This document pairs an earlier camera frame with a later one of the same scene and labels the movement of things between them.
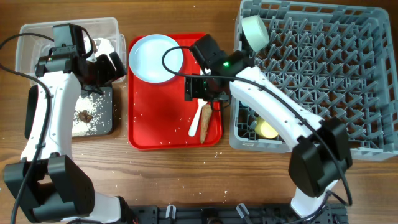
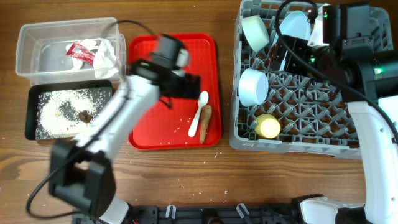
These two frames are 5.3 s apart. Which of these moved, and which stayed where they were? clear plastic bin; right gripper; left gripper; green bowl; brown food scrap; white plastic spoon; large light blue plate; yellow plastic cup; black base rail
Moved: left gripper; large light blue plate; right gripper
Stayed: green bowl; yellow plastic cup; black base rail; clear plastic bin; white plastic spoon; brown food scrap
